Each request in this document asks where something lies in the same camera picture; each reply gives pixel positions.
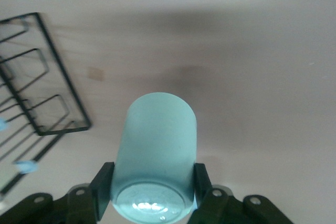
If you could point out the brown tape marker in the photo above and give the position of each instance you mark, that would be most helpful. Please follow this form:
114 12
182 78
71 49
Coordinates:
95 73

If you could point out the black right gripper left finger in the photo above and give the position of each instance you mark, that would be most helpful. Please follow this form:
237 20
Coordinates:
101 192

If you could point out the mint green cup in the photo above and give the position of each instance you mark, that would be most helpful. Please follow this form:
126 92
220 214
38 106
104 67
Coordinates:
157 150

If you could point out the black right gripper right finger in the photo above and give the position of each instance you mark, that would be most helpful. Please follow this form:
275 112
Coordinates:
203 187

